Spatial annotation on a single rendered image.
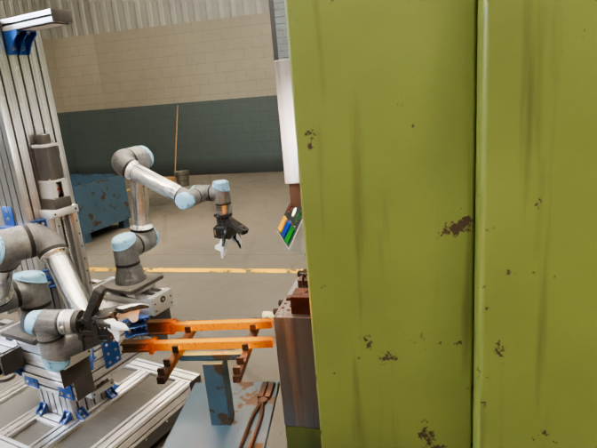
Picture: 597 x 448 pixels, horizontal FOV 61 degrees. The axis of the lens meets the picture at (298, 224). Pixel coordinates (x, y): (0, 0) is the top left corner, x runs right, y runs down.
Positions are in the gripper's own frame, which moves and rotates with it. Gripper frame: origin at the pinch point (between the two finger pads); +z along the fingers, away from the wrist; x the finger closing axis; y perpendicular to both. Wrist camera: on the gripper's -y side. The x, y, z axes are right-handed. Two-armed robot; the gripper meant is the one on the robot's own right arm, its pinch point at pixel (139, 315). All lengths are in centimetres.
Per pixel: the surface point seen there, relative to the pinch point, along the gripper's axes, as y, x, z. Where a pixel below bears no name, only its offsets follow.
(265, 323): 8.4, -10.6, 35.2
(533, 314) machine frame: -9, 19, 105
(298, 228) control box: 1, -88, 39
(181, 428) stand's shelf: 35.9, 4.4, 9.6
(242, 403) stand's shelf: 35.6, -7.7, 26.0
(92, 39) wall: -167, -923, -459
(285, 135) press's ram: -47, -36, 42
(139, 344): 8.9, 1.6, -1.0
